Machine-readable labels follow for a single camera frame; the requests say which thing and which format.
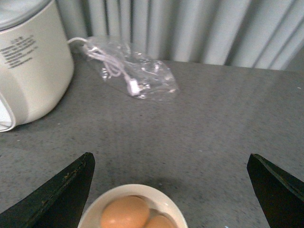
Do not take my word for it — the white round bowl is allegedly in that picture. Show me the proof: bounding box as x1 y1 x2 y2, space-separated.
78 184 188 228

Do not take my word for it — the clear plastic bag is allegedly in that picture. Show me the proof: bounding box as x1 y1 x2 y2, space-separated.
82 37 179 101

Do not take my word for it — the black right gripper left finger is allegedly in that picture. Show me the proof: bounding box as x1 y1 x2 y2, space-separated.
0 152 95 228

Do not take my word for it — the white power cable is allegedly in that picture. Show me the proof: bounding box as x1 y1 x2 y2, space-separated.
67 37 141 97

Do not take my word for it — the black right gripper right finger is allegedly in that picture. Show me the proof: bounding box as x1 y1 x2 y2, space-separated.
247 154 304 228

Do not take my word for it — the white Joyoung blender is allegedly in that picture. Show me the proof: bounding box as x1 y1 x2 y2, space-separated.
0 0 74 132

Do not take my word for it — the brown egg in bowl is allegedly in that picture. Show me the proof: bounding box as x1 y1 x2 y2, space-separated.
145 215 175 228
100 196 150 228

